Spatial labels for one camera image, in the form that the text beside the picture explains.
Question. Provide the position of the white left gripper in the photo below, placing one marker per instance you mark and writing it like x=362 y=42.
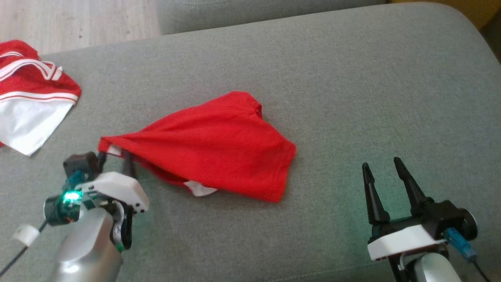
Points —
x=117 y=188

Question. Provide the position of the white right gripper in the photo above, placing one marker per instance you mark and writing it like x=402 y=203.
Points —
x=403 y=239

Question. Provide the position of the plain red garment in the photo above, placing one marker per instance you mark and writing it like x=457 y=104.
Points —
x=219 y=145

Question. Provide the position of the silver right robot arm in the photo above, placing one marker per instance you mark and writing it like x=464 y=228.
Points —
x=434 y=270

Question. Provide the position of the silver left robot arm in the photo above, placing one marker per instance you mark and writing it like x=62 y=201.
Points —
x=86 y=250

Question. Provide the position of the red white mesh garment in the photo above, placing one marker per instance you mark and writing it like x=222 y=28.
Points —
x=23 y=78

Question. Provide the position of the grey and yellow sofa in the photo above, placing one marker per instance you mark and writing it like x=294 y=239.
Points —
x=352 y=98

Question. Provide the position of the grey sofa seat cushion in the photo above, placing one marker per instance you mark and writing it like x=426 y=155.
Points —
x=235 y=15

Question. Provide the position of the large yellow sofa backrest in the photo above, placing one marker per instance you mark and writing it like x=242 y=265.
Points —
x=481 y=9

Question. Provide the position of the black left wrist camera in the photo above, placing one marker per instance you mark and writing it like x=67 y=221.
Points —
x=80 y=163

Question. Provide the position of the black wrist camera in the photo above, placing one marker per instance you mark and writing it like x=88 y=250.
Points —
x=80 y=163
x=442 y=217

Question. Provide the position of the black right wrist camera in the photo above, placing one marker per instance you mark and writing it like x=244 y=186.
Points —
x=442 y=217

